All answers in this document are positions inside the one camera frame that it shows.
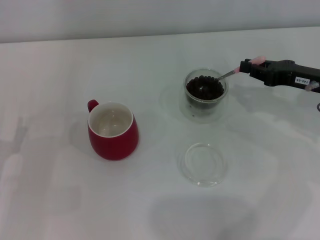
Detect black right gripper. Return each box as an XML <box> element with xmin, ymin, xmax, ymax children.
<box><xmin>239</xmin><ymin>58</ymin><xmax>320</xmax><ymax>94</ymax></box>

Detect pink handled metal spoon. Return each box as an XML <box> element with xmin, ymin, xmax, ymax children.
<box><xmin>215</xmin><ymin>55</ymin><xmax>265</xmax><ymax>82</ymax></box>

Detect dark coffee beans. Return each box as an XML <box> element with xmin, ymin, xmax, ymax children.
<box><xmin>186</xmin><ymin>74</ymin><xmax>224</xmax><ymax>110</ymax></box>

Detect red ceramic mug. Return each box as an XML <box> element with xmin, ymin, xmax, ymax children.
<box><xmin>87</xmin><ymin>99</ymin><xmax>140</xmax><ymax>161</ymax></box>

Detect clear glass cup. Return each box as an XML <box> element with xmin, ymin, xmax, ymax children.
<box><xmin>183</xmin><ymin>67</ymin><xmax>230</xmax><ymax>111</ymax></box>

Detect glass saucer with crumbs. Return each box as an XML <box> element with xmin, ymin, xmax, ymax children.
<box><xmin>179</xmin><ymin>98</ymin><xmax>230</xmax><ymax>124</ymax></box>

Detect clear round glass dish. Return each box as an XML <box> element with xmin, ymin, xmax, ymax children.
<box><xmin>177</xmin><ymin>142</ymin><xmax>229</xmax><ymax>188</ymax></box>

